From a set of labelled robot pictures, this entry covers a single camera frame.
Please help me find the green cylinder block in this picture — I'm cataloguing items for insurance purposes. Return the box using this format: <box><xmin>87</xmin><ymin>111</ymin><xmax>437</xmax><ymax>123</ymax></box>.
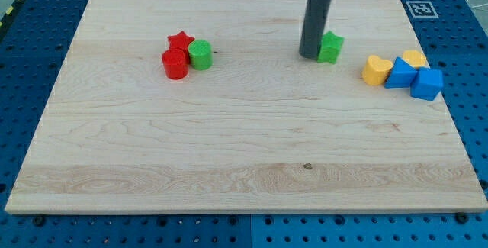
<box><xmin>188</xmin><ymin>40</ymin><xmax>213</xmax><ymax>70</ymax></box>

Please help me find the blue cube block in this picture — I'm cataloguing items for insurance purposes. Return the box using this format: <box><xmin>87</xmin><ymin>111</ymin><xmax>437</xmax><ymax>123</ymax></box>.
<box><xmin>410</xmin><ymin>67</ymin><xmax>444</xmax><ymax>101</ymax></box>

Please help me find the red cylinder block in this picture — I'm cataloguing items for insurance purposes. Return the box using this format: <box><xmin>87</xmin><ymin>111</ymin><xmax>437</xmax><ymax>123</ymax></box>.
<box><xmin>162</xmin><ymin>48</ymin><xmax>188</xmax><ymax>80</ymax></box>

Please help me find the yellow heart block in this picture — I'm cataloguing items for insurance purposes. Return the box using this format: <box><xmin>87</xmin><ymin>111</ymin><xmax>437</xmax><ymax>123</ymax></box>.
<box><xmin>361</xmin><ymin>55</ymin><xmax>393</xmax><ymax>86</ymax></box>

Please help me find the white fiducial marker tag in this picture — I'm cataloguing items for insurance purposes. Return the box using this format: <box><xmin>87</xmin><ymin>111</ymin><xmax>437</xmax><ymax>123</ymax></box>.
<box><xmin>406</xmin><ymin>1</ymin><xmax>438</xmax><ymax>18</ymax></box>

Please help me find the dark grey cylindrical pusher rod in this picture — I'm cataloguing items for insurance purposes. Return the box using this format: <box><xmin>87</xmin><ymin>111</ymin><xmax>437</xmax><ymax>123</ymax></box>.
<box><xmin>299</xmin><ymin>0</ymin><xmax>331</xmax><ymax>60</ymax></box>

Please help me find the light wooden board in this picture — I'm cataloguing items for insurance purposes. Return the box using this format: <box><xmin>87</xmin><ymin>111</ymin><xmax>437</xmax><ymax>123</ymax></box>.
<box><xmin>5</xmin><ymin>0</ymin><xmax>487</xmax><ymax>214</ymax></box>

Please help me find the blue triangle block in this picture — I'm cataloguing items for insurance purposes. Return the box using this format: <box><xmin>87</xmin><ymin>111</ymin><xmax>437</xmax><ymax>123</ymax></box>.
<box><xmin>384</xmin><ymin>57</ymin><xmax>418</xmax><ymax>89</ymax></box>

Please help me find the yellow round block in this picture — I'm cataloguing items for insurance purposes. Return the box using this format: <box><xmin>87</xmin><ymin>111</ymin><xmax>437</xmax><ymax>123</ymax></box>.
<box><xmin>402</xmin><ymin>50</ymin><xmax>428</xmax><ymax>69</ymax></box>

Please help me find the yellow black hazard tape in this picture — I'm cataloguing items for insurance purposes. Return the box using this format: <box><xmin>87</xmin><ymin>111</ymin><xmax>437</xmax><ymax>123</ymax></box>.
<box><xmin>1</xmin><ymin>0</ymin><xmax>26</xmax><ymax>31</ymax></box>

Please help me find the red star block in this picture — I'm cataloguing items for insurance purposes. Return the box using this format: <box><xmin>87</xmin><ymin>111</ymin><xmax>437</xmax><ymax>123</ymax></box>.
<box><xmin>167</xmin><ymin>31</ymin><xmax>195</xmax><ymax>64</ymax></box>

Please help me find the green star block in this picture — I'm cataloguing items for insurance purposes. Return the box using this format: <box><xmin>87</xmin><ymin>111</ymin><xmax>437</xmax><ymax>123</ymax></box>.
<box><xmin>317</xmin><ymin>31</ymin><xmax>345</xmax><ymax>64</ymax></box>

